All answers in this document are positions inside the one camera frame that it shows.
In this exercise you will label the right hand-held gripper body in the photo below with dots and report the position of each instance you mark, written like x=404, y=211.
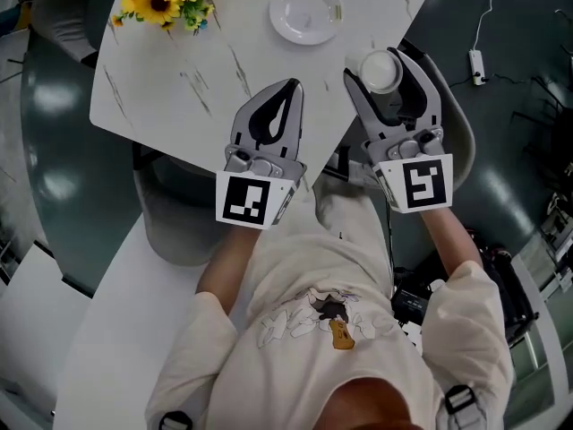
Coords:
x=425, y=184

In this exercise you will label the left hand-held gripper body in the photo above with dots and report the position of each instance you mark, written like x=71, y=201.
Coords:
x=244, y=197

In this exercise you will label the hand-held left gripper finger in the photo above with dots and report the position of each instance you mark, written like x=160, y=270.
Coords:
x=239, y=128
x=296, y=128

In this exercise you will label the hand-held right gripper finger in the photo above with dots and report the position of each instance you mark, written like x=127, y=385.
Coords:
x=425, y=101
x=369, y=119

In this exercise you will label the small white cup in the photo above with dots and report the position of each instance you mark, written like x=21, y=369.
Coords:
x=380, y=72

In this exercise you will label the white saucer plate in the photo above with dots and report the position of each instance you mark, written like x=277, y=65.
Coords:
x=304, y=14

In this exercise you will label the person's left forearm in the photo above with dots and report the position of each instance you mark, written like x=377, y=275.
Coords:
x=228, y=267

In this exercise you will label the person's right forearm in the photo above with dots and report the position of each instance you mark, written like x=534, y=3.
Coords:
x=447, y=240

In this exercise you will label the grey shell chair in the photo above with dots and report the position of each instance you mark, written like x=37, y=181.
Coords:
x=456, y=150
x=179, y=222
x=62, y=20

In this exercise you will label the white power strip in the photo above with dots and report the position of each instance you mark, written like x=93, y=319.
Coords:
x=477, y=65

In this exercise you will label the white marble table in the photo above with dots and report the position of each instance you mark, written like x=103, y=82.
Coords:
x=179, y=92

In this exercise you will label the cream trousers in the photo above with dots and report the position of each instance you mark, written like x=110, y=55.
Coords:
x=344, y=213

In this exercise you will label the black metal chairs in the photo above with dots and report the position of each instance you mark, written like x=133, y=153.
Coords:
x=546, y=132

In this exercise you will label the large black bag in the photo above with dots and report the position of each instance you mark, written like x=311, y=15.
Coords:
x=510, y=285

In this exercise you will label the cream printed sweatshirt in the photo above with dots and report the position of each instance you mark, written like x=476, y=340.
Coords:
x=313, y=361

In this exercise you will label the plain white table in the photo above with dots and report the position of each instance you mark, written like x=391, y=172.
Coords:
x=112, y=329

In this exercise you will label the person's face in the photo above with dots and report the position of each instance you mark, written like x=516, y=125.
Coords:
x=376, y=406

